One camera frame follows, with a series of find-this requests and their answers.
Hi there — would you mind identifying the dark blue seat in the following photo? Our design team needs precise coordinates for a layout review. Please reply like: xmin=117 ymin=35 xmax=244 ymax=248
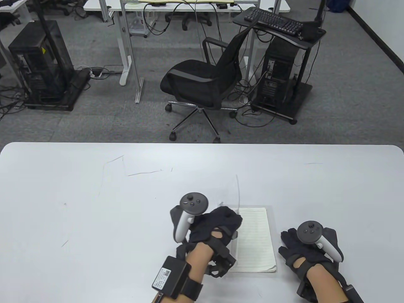
xmin=326 ymin=0 xmax=351 ymax=14

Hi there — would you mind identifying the small white desk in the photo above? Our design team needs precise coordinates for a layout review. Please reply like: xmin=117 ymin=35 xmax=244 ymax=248
xmin=0 ymin=0 xmax=29 ymax=14

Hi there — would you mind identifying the black stand pole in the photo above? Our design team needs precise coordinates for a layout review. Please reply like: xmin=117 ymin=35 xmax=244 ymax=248
xmin=34 ymin=0 xmax=69 ymax=92

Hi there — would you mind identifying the person's left forearm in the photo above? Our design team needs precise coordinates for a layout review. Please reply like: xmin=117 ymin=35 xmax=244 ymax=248
xmin=151 ymin=242 xmax=215 ymax=303

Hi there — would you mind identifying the black swivel chair base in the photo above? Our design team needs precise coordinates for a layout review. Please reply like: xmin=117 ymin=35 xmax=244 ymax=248
xmin=164 ymin=11 xmax=213 ymax=31

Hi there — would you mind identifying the black floor cable bundle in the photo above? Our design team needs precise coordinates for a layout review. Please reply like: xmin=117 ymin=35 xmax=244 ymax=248
xmin=0 ymin=83 xmax=26 ymax=123
xmin=228 ymin=76 xmax=278 ymax=128

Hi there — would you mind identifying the aluminium frame post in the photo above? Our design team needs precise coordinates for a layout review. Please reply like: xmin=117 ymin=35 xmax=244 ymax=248
xmin=119 ymin=0 xmax=145 ymax=104

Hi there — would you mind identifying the black keyboard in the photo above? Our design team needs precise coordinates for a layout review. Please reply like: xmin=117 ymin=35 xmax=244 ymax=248
xmin=243 ymin=7 xmax=304 ymax=35

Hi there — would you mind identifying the black computer tower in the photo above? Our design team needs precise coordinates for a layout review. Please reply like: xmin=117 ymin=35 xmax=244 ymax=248
xmin=8 ymin=20 xmax=75 ymax=103
xmin=257 ymin=35 xmax=301 ymax=109

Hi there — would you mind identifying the black office chair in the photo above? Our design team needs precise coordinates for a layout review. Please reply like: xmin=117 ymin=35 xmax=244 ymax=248
xmin=160 ymin=24 xmax=258 ymax=143

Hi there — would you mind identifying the person's right hand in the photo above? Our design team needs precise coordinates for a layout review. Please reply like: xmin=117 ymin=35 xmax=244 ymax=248
xmin=278 ymin=228 xmax=343 ymax=283

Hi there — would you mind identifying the black cart with keyboard tray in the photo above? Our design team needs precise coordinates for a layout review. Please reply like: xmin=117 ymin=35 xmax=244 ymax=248
xmin=233 ymin=8 xmax=327 ymax=125

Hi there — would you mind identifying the person's left hand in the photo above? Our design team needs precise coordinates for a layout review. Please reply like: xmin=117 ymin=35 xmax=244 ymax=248
xmin=176 ymin=206 xmax=243 ymax=278

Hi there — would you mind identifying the clear plastic ring binder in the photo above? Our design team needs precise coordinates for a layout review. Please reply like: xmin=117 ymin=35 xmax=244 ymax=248
xmin=218 ymin=175 xmax=278 ymax=274

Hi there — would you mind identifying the long white desk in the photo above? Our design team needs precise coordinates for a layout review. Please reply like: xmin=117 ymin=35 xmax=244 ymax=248
xmin=83 ymin=0 xmax=291 ymax=86

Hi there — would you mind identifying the person's right forearm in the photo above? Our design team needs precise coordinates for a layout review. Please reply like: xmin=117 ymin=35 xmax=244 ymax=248
xmin=305 ymin=265 xmax=351 ymax=303

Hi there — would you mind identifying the lined loose-leaf paper stack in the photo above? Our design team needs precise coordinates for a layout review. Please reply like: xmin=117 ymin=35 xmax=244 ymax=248
xmin=228 ymin=207 xmax=278 ymax=274

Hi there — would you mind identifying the white power strip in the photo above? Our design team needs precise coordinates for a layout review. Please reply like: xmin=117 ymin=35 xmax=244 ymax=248
xmin=89 ymin=67 xmax=123 ymax=78

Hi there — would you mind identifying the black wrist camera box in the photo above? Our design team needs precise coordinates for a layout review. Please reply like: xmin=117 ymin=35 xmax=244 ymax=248
xmin=151 ymin=256 xmax=203 ymax=300
xmin=342 ymin=284 xmax=365 ymax=303

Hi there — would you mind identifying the black and white controller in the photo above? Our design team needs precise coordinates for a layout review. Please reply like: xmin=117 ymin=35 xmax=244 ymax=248
xmin=297 ymin=221 xmax=344 ymax=263
xmin=170 ymin=192 xmax=209 ymax=243

